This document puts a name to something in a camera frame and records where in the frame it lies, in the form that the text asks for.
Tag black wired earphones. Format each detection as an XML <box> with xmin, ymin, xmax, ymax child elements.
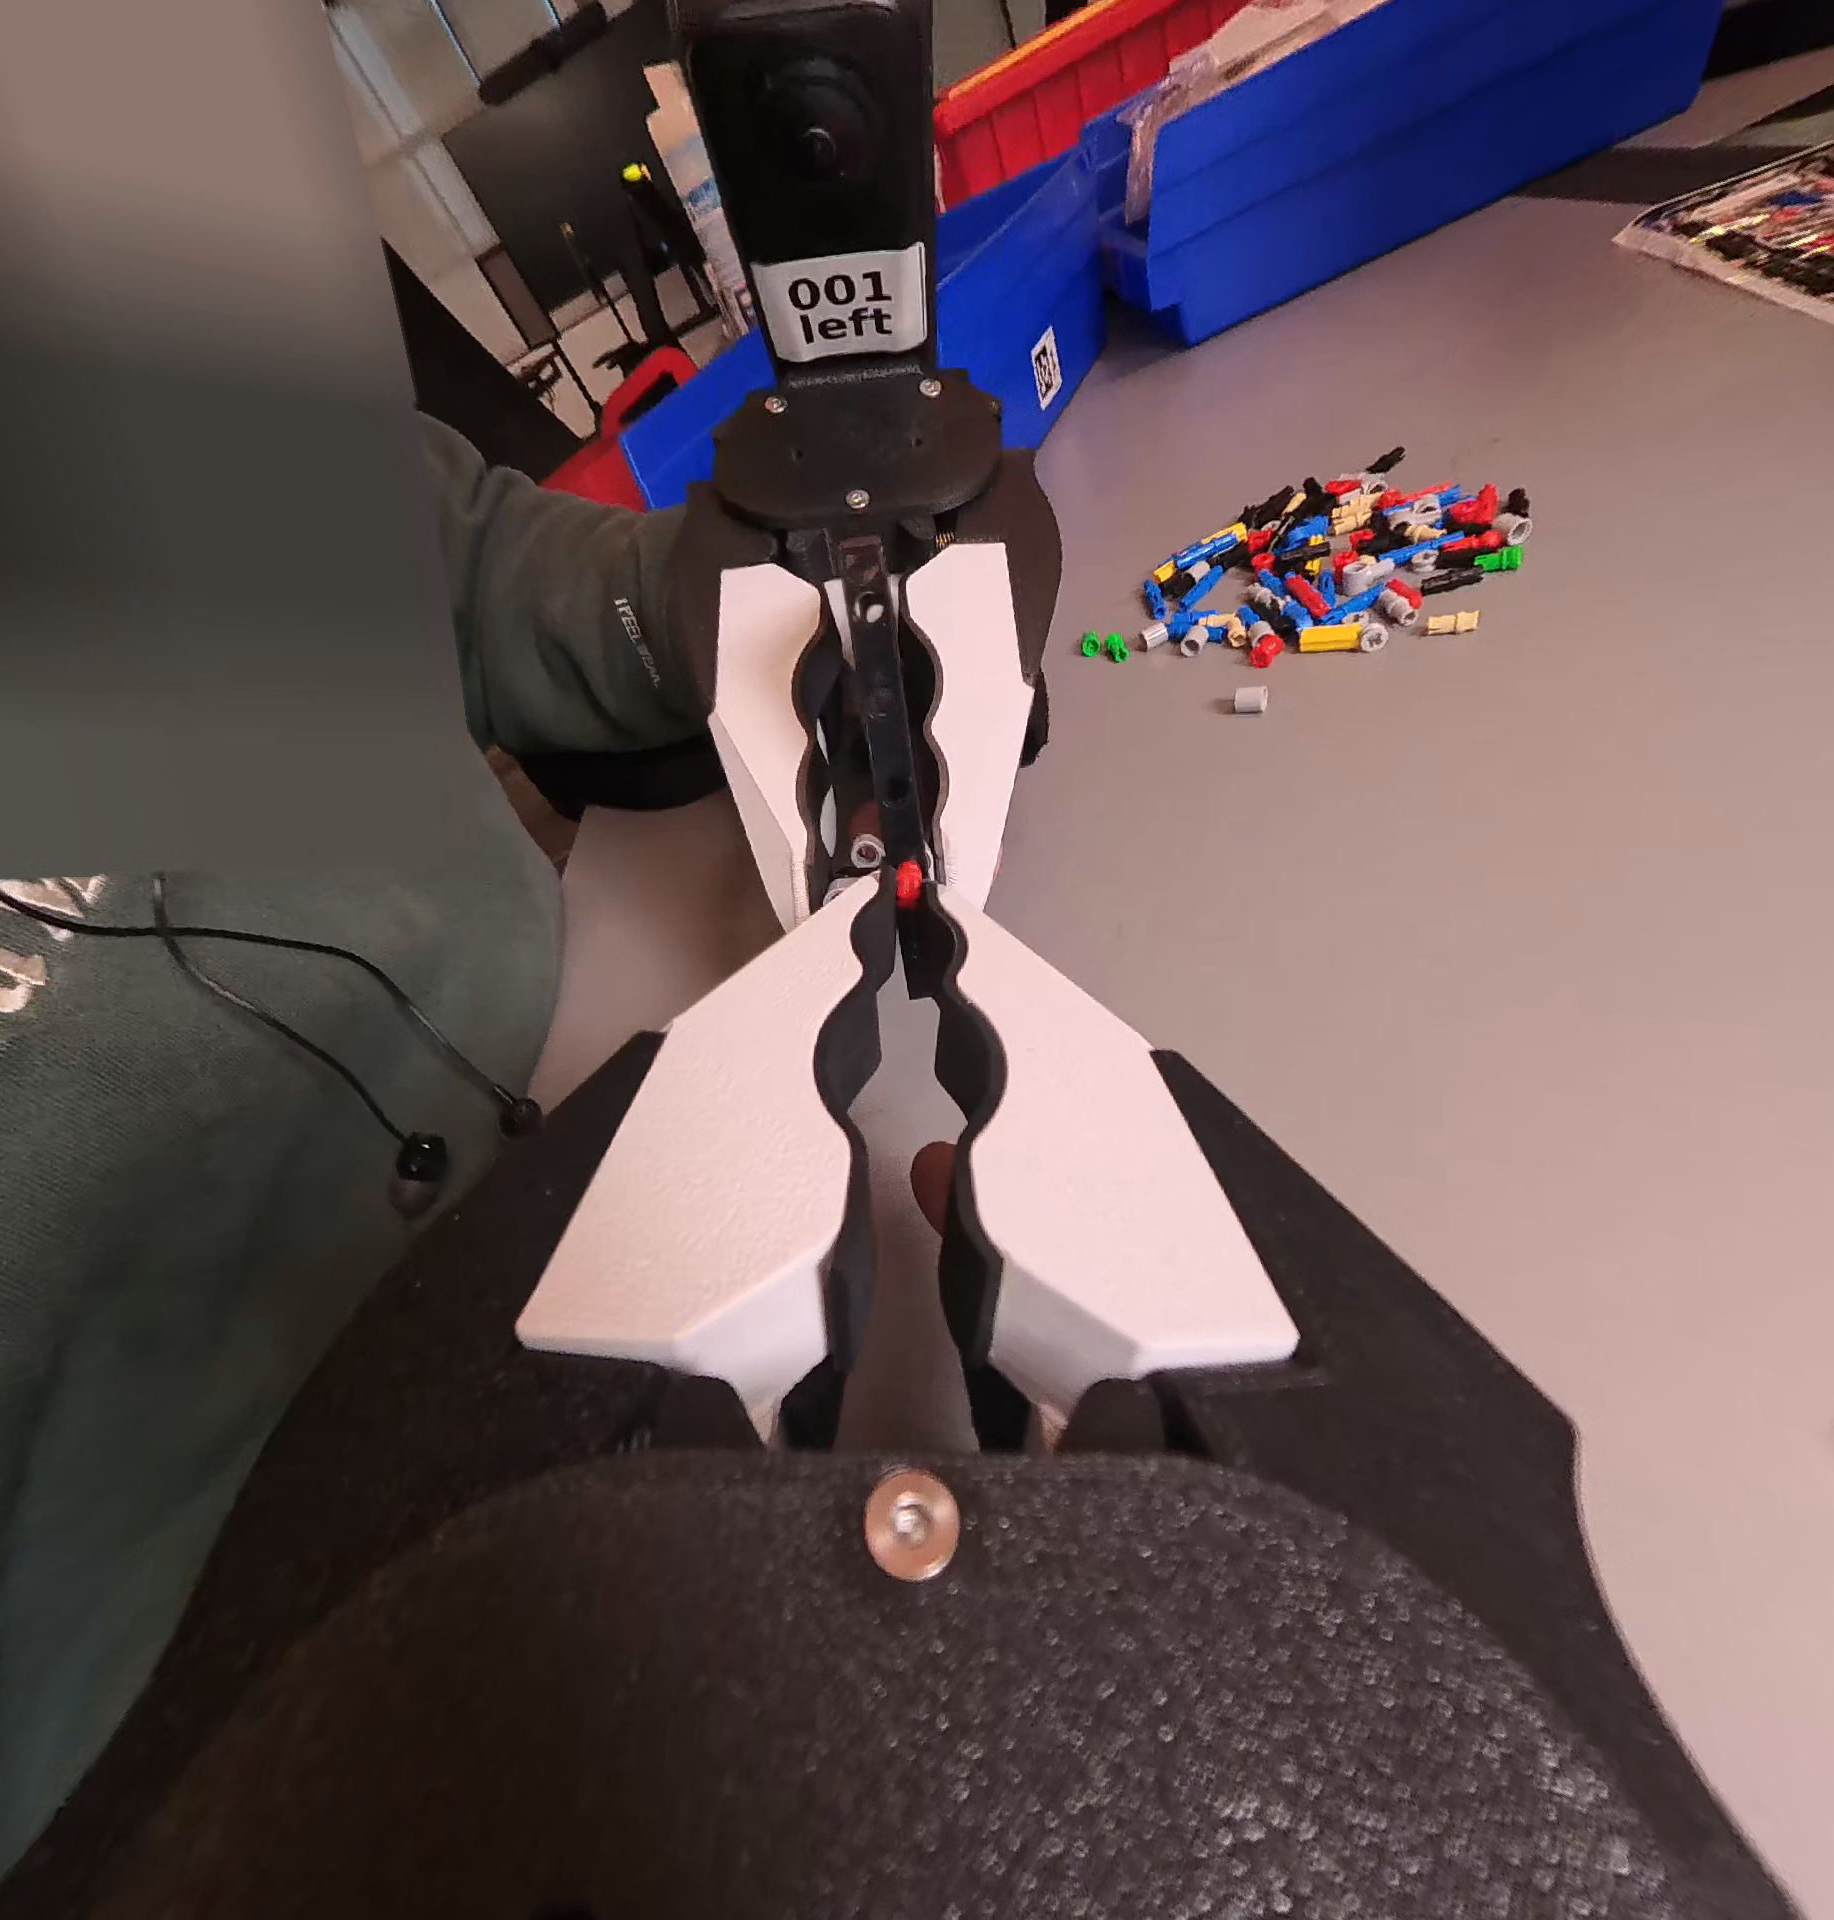
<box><xmin>0</xmin><ymin>877</ymin><xmax>546</xmax><ymax>1216</ymax></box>

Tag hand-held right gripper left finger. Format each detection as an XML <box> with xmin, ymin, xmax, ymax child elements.
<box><xmin>513</xmin><ymin>884</ymin><xmax>891</xmax><ymax>1456</ymax></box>

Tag blue plastic bin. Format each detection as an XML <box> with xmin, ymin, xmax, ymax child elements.
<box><xmin>618</xmin><ymin>142</ymin><xmax>1114</xmax><ymax>512</ymax></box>
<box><xmin>1083</xmin><ymin>0</ymin><xmax>1727</xmax><ymax>349</ymax></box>

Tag pile of small lego pieces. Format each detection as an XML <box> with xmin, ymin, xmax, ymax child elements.
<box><xmin>1081</xmin><ymin>449</ymin><xmax>1535</xmax><ymax>665</ymax></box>

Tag lego instruction booklet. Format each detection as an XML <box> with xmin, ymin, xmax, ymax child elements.
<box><xmin>1614</xmin><ymin>126</ymin><xmax>1834</xmax><ymax>333</ymax></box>

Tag black lego frame assembly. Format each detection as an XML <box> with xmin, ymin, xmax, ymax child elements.
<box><xmin>818</xmin><ymin>531</ymin><xmax>940</xmax><ymax>1005</ymax></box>

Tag red plastic bin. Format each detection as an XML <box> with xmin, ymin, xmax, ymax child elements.
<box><xmin>932</xmin><ymin>0</ymin><xmax>1265</xmax><ymax>203</ymax></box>

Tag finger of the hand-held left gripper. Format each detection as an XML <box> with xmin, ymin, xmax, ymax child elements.
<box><xmin>901</xmin><ymin>540</ymin><xmax>1041</xmax><ymax>908</ymax></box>
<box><xmin>708</xmin><ymin>559</ymin><xmax>860</xmax><ymax>930</ymax></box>

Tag clear plastic bag of parts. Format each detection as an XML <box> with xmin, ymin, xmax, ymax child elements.
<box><xmin>1125</xmin><ymin>30</ymin><xmax>1235</xmax><ymax>218</ymax></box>

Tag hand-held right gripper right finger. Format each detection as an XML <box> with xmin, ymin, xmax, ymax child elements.
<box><xmin>923</xmin><ymin>884</ymin><xmax>1301</xmax><ymax>1456</ymax></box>

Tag person's green sweatshirt torso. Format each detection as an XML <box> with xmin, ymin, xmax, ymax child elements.
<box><xmin>0</xmin><ymin>871</ymin><xmax>566</xmax><ymax>1907</ymax></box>

